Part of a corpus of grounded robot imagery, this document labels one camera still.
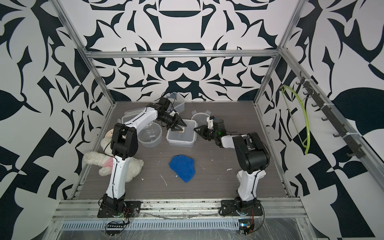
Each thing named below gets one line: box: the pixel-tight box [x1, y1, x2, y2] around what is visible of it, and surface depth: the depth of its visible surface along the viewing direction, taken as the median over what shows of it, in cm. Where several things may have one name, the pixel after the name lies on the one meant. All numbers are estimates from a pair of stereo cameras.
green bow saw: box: [280, 85, 311, 155], surface depth 72 cm
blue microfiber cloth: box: [169, 154, 195, 183], surface depth 87 cm
